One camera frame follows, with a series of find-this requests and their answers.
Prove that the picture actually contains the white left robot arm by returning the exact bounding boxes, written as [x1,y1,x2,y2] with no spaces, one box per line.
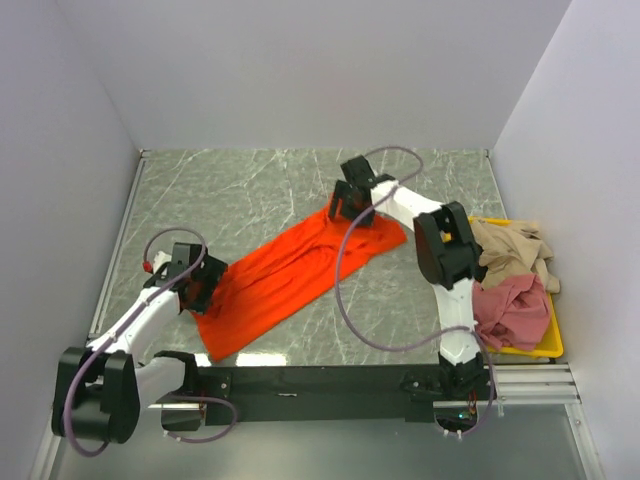
[51,242,228,445]

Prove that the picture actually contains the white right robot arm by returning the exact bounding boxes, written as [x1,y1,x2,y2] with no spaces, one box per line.
[328,155,492,399]

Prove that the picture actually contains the orange t shirt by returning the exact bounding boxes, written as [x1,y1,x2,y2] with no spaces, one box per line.
[192,208,409,363]

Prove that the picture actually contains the pink t shirt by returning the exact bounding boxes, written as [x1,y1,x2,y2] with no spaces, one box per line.
[472,273,551,351]

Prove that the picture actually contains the black base crossbar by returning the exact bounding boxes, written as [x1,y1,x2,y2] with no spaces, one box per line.
[159,357,495,432]

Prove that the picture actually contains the yellow plastic bin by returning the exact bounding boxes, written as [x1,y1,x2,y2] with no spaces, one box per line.
[476,219,563,357]

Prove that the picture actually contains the beige t shirt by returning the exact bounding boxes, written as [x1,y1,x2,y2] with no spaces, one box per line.
[470,217,561,294]

